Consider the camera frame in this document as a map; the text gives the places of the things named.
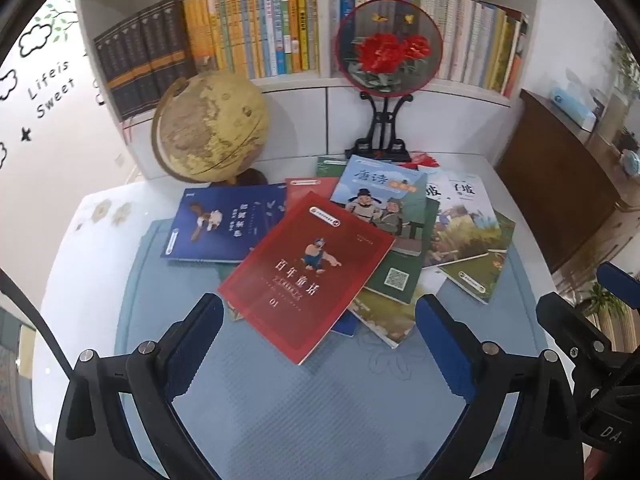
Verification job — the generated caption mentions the dark green book back cover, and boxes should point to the dark green book back cover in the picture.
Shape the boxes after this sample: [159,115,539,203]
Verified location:
[362,200,441,306]

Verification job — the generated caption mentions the navy book with white figure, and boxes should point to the navy book with white figure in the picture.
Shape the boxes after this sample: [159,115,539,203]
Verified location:
[160,183,301,265]

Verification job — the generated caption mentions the yellow-green illustrated book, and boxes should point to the yellow-green illustrated book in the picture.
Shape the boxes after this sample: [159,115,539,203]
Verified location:
[347,287,418,350]

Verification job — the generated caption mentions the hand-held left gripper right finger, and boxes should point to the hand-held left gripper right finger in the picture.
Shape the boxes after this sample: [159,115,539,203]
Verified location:
[416,294,586,480]

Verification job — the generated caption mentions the round embroidered flower fan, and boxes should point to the round embroidered flower fan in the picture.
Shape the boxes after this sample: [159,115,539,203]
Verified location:
[336,0,444,96]

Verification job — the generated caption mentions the white bookshelf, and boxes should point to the white bookshelf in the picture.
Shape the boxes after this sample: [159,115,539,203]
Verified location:
[72,0,546,181]

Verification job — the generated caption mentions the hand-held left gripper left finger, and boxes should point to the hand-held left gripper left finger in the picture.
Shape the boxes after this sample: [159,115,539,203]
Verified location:
[52,294,224,480]

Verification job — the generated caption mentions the row of dark hardcover books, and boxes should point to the row of dark hardcover books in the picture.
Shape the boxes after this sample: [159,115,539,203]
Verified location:
[93,0,198,122]

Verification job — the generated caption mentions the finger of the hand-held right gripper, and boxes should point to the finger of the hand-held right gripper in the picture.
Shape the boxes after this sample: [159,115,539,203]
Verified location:
[595,261,640,311]
[536,294,616,361]

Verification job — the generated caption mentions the red book with cartoon figure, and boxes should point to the red book with cartoon figure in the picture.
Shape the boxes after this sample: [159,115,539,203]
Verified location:
[216,191,397,366]

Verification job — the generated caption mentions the brown wooden cabinet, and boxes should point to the brown wooden cabinet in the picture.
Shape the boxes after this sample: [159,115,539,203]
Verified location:
[495,88,636,273]

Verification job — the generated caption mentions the pale book with farmer picture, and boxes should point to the pale book with farmer picture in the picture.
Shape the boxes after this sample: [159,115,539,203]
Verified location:
[421,167,481,268]

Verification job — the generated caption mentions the green book with white label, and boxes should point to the green book with white label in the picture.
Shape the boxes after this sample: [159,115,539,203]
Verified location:
[315,156,351,179]

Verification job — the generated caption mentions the antique yellow globe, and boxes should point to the antique yellow globe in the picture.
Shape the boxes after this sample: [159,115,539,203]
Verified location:
[151,71,271,188]

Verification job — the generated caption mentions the pale book with pond picture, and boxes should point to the pale book with pond picture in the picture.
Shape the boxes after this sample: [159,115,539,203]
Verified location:
[445,171,502,261]

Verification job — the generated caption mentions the black cable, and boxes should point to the black cable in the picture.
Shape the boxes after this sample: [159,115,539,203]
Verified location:
[0,266,76,378]

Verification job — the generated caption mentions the row of yellow colourful books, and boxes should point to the row of yellow colourful books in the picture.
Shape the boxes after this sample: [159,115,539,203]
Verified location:
[182,0,321,81]

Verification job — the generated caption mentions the round red flower fan ornament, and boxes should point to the round red flower fan ornament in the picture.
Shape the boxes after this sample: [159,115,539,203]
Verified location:
[327,0,531,98]

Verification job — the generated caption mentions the plain red book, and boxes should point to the plain red book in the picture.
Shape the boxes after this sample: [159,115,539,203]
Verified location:
[284,176,346,216]

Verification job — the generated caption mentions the black lettering wall decal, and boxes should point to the black lettering wall decal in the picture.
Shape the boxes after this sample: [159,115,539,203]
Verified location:
[27,57,76,118]

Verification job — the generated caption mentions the olive green book orange flowers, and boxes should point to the olive green book orange flowers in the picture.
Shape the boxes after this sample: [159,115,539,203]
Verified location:
[435,210,517,306]

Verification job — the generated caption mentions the light blue cartoon book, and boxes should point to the light blue cartoon book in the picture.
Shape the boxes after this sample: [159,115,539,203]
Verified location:
[330,155,432,252]

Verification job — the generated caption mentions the light blue table mat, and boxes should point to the light blue table mat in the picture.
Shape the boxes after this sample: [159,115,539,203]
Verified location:
[112,217,551,480]

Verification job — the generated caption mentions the red tassel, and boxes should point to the red tassel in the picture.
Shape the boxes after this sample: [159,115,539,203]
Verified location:
[397,151,443,173]

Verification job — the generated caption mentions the green potted plant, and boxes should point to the green potted plant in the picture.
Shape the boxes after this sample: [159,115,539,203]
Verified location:
[617,45,640,111]
[590,280,626,321]

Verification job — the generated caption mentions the light blue tissue box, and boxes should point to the light blue tissue box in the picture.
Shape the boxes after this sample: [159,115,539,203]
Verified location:
[547,82,601,126]

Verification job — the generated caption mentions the green leaf wall decal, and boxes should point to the green leaf wall decal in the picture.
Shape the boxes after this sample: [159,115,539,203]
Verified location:
[42,0,81,48]

